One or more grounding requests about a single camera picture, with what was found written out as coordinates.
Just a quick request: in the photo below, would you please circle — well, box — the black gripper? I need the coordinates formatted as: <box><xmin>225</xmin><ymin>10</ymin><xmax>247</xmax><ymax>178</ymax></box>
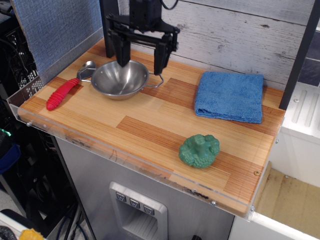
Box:
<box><xmin>106</xmin><ymin>0</ymin><xmax>180</xmax><ymax>75</ymax></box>

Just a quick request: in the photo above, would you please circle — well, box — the stainless steel bowl with handles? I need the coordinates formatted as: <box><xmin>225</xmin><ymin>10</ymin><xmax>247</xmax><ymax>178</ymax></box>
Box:
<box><xmin>78</xmin><ymin>60</ymin><xmax>164</xmax><ymax>100</ymax></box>

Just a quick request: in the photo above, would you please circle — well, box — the blue folded cloth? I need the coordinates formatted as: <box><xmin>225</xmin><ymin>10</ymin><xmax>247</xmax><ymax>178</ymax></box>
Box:
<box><xmin>194</xmin><ymin>71</ymin><xmax>264</xmax><ymax>124</ymax></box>

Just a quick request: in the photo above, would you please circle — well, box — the blue fabric panel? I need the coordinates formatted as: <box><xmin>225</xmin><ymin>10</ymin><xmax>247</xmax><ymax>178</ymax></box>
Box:
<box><xmin>11</xmin><ymin>0</ymin><xmax>103</xmax><ymax>85</ymax></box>

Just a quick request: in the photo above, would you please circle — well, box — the green toy broccoli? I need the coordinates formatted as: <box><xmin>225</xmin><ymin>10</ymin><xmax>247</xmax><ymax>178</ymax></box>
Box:
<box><xmin>178</xmin><ymin>134</ymin><xmax>220</xmax><ymax>169</ymax></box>

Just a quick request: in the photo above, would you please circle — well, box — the black plastic crate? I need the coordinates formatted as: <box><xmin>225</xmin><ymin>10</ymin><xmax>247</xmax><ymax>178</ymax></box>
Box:
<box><xmin>0</xmin><ymin>26</ymin><xmax>39</xmax><ymax>89</ymax></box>

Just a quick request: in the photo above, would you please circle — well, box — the silver toy fridge cabinet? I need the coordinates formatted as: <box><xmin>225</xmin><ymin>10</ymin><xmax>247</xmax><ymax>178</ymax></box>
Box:
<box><xmin>57</xmin><ymin>139</ymin><xmax>234</xmax><ymax>240</ymax></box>

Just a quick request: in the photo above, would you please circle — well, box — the clear acrylic edge guard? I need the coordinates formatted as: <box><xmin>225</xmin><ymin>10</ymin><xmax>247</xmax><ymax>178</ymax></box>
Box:
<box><xmin>8</xmin><ymin>40</ymin><xmax>285</xmax><ymax>219</ymax></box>

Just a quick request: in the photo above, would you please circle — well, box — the silver ice dispenser panel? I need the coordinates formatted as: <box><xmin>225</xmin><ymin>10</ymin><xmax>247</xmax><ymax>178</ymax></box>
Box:
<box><xmin>109</xmin><ymin>181</ymin><xmax>169</xmax><ymax>240</ymax></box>

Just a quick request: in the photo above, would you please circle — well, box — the white toy sink unit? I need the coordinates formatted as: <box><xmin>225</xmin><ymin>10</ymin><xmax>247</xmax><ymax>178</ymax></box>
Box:
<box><xmin>229</xmin><ymin>82</ymin><xmax>320</xmax><ymax>240</ymax></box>

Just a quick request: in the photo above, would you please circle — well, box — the black vertical post left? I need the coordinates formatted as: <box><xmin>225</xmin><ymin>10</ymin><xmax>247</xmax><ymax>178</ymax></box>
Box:
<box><xmin>99</xmin><ymin>0</ymin><xmax>124</xmax><ymax>58</ymax></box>

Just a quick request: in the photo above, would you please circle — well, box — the black vertical post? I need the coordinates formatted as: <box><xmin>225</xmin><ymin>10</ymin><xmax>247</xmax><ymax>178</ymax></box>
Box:
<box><xmin>279</xmin><ymin>0</ymin><xmax>320</xmax><ymax>110</ymax></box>
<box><xmin>99</xmin><ymin>0</ymin><xmax>124</xmax><ymax>58</ymax></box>

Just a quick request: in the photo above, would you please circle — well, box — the spoon with red handle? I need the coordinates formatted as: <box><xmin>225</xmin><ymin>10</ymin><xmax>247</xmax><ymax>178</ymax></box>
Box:
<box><xmin>46</xmin><ymin>60</ymin><xmax>97</xmax><ymax>111</ymax></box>

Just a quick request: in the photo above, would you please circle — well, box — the black vertical post right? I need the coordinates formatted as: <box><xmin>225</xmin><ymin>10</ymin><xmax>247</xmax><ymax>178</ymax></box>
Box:
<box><xmin>279</xmin><ymin>0</ymin><xmax>320</xmax><ymax>110</ymax></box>

